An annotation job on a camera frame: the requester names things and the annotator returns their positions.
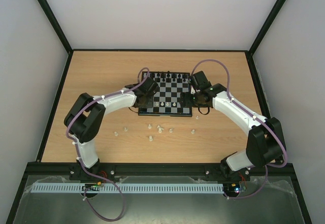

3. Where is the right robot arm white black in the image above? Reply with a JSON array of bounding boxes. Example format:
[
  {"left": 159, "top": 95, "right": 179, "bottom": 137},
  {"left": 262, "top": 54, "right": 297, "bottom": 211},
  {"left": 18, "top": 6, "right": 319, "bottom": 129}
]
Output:
[{"left": 180, "top": 71, "right": 287, "bottom": 179}]

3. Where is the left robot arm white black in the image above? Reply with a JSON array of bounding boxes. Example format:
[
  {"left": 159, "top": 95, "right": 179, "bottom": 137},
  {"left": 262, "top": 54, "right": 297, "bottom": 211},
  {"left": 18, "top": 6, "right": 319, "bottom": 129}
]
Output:
[{"left": 64, "top": 77, "right": 159, "bottom": 169}]

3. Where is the black and white chessboard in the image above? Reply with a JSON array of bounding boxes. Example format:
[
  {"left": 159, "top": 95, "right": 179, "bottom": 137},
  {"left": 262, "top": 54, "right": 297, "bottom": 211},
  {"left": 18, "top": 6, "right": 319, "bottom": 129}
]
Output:
[{"left": 138, "top": 71, "right": 192, "bottom": 117}]

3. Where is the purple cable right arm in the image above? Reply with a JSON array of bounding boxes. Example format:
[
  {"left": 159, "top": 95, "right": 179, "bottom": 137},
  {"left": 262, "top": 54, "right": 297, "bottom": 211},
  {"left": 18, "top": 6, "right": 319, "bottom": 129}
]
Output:
[{"left": 191, "top": 59, "right": 289, "bottom": 200}]

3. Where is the light blue slotted cable duct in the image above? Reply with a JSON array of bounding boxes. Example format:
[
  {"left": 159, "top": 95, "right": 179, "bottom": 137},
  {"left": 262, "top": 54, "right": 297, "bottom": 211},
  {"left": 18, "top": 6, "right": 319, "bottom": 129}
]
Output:
[{"left": 30, "top": 183, "right": 224, "bottom": 194}]

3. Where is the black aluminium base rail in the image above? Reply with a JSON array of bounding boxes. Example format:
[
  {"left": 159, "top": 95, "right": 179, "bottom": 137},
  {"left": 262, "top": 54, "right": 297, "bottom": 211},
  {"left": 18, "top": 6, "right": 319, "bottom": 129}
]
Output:
[{"left": 23, "top": 162, "right": 295, "bottom": 181}]

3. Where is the black cage frame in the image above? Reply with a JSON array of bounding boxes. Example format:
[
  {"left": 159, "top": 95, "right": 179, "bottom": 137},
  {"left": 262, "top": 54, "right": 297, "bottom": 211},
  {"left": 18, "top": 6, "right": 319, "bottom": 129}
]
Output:
[{"left": 6, "top": 0, "right": 311, "bottom": 223}]

